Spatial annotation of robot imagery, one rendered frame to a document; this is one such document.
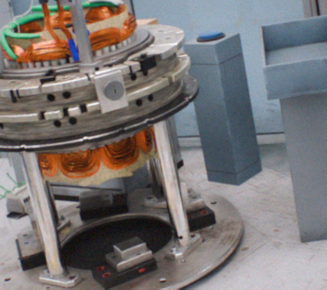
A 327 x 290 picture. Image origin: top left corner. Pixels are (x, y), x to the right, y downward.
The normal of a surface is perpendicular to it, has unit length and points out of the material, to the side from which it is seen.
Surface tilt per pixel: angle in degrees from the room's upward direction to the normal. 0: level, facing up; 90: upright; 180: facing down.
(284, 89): 90
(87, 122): 90
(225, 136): 90
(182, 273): 0
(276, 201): 0
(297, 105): 90
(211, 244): 0
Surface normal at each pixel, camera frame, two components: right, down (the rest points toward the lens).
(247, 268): -0.18, -0.94
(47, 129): -0.21, 0.33
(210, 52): -0.65, 0.35
